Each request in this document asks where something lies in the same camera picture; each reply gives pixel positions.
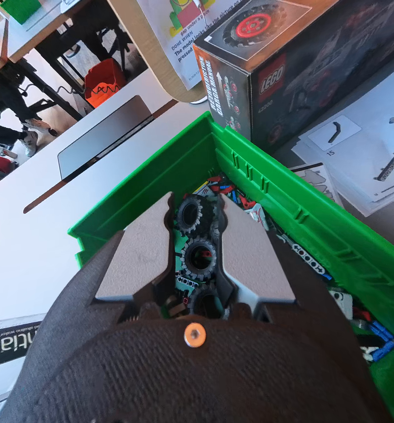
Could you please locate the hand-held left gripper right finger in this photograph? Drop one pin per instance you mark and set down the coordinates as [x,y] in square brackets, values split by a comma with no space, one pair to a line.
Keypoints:
[253,261]

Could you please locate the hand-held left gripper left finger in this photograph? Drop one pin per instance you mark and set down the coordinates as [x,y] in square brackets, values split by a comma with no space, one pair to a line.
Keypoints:
[137,257]

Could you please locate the pile of lego pieces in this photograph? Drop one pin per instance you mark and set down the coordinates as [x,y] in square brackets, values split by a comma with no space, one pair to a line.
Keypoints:
[311,261]

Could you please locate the green plastic storage bin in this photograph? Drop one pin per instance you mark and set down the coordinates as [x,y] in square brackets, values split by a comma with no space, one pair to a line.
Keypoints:
[150,185]

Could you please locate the lego instruction booklet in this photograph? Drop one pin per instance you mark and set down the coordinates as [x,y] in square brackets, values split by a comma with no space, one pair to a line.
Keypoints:
[365,138]

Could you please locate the black lego set box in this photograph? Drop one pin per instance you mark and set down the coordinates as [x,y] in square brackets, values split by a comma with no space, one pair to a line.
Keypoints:
[299,82]

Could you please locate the grey sticker sheet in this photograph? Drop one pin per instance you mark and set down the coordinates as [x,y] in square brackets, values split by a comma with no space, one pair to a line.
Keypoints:
[316,178]

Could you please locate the silver laptop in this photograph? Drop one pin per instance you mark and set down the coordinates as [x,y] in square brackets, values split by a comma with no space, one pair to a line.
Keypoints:
[101,138]

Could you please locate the clear plastic water bottle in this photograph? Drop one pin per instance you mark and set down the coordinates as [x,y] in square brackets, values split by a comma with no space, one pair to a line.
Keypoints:
[12,343]

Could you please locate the orange plastic crate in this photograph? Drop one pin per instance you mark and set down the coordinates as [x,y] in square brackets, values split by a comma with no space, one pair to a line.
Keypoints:
[104,76]

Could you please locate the white printed instruction poster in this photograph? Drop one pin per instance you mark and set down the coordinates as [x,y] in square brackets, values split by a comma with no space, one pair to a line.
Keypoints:
[180,62]

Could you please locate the small green box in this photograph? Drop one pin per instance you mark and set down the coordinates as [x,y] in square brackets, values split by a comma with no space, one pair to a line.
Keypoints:
[22,10]

